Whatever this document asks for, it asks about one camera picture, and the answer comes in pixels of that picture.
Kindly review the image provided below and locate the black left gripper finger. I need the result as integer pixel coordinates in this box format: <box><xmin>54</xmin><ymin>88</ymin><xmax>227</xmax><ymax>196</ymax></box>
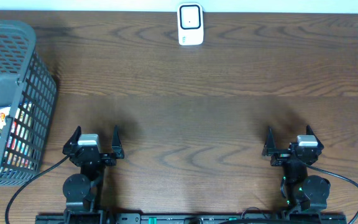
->
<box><xmin>111</xmin><ymin>126</ymin><xmax>122</xmax><ymax>154</ymax></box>
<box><xmin>68</xmin><ymin>126</ymin><xmax>81</xmax><ymax>149</ymax></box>

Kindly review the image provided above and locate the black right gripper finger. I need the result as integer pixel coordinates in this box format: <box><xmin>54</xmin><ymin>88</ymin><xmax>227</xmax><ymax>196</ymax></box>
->
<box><xmin>306</xmin><ymin>125</ymin><xmax>322</xmax><ymax>146</ymax></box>
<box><xmin>264</xmin><ymin>126</ymin><xmax>275</xmax><ymax>151</ymax></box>

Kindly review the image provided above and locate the grey plastic shopping basket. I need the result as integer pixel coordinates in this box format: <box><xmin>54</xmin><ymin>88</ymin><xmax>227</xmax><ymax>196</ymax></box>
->
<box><xmin>0</xmin><ymin>20</ymin><xmax>58</xmax><ymax>186</ymax></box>

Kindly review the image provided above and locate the white barcode scanner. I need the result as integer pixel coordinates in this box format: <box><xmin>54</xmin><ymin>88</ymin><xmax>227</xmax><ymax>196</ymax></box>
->
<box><xmin>177</xmin><ymin>2</ymin><xmax>204</xmax><ymax>45</ymax></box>

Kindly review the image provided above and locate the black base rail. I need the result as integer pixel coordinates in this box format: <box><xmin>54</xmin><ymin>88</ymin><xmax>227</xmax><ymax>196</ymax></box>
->
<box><xmin>35</xmin><ymin>212</ymin><xmax>347</xmax><ymax>224</ymax></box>

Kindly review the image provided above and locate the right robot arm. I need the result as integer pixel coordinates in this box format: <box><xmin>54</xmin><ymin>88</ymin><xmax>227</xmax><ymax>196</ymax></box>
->
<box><xmin>262</xmin><ymin>126</ymin><xmax>331</xmax><ymax>223</ymax></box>

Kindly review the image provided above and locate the yellow blue snack bag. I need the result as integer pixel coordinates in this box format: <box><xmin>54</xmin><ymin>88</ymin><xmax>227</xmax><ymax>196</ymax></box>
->
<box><xmin>0</xmin><ymin>102</ymin><xmax>34</xmax><ymax>131</ymax></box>

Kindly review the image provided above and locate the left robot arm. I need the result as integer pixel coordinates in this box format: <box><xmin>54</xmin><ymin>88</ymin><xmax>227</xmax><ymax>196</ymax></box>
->
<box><xmin>63</xmin><ymin>126</ymin><xmax>124</xmax><ymax>224</ymax></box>

